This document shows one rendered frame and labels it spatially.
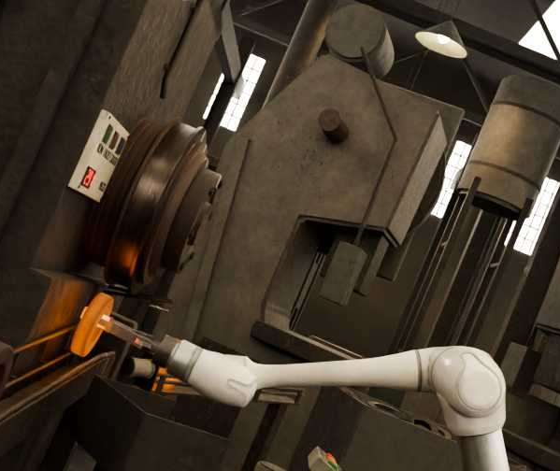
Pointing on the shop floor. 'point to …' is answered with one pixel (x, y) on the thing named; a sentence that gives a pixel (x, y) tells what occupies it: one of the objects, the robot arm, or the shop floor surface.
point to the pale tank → (498, 191)
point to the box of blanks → (376, 436)
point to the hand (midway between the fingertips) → (95, 318)
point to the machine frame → (54, 153)
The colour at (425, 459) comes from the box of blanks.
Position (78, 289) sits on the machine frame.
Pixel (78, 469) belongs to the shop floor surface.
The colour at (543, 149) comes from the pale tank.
